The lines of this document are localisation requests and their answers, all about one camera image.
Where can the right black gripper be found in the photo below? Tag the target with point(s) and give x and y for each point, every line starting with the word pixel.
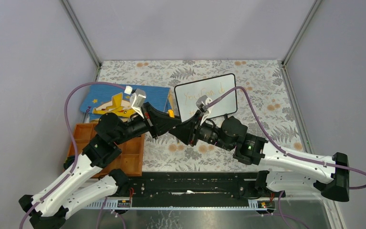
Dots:
pixel 187 131

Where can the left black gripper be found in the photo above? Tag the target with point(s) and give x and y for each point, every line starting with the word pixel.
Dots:
pixel 163 123

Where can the yellow marker cap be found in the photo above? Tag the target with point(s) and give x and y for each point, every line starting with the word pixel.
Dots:
pixel 171 113

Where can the black framed whiteboard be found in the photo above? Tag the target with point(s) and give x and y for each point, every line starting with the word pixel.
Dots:
pixel 188 93

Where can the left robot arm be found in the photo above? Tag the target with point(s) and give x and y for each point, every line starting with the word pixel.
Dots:
pixel 50 208

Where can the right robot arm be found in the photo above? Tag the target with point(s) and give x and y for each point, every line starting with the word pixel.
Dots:
pixel 326 175

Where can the wooden compartment tray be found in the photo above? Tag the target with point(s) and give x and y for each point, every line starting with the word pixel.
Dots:
pixel 129 160

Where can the blue pikachu cloth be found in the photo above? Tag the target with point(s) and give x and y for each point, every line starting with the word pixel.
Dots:
pixel 103 99

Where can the dark round object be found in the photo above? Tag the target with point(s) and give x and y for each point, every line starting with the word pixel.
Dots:
pixel 68 162

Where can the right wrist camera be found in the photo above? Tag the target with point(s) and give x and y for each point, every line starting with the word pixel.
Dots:
pixel 202 104

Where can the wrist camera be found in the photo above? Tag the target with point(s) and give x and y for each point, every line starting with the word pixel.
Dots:
pixel 137 99
pixel 202 104

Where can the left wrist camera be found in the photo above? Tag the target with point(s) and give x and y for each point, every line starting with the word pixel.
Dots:
pixel 137 99

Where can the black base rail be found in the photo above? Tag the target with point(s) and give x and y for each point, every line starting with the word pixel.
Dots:
pixel 190 190

